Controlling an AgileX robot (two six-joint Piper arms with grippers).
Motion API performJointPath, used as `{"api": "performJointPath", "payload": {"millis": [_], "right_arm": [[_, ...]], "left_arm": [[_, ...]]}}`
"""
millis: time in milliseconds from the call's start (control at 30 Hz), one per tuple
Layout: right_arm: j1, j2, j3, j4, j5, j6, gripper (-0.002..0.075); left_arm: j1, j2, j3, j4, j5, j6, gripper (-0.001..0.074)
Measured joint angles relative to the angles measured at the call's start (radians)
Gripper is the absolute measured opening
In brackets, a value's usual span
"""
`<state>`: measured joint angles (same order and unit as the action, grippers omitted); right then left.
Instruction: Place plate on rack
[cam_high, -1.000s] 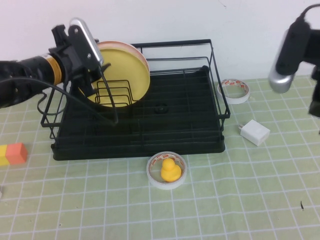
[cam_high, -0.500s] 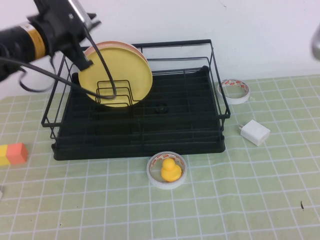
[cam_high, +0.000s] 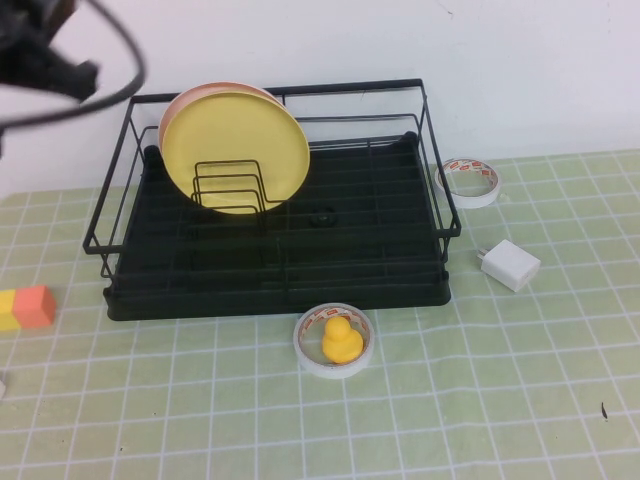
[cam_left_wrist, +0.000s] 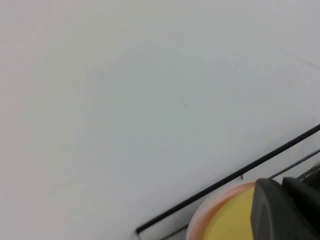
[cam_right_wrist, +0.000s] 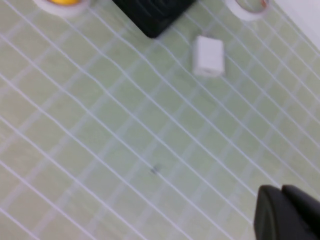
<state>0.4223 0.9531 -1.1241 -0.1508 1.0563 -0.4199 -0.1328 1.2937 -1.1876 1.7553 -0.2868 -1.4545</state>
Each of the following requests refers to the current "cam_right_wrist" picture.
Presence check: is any white power adapter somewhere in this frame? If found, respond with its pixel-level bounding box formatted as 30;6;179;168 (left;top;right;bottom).
191;35;226;78

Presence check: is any white tape roll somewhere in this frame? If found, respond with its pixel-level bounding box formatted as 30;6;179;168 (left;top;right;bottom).
226;0;272;22
32;0;91;18

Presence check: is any black plastic drip tray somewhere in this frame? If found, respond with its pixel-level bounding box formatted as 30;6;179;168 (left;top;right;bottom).
111;0;198;39

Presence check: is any green grid tablecloth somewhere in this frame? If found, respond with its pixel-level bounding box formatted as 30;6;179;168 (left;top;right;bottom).
0;0;320;240

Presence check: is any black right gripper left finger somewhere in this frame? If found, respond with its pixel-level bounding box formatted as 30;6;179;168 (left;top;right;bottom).
253;184;288;240

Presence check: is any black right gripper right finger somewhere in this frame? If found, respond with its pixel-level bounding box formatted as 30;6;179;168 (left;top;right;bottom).
281;184;320;240

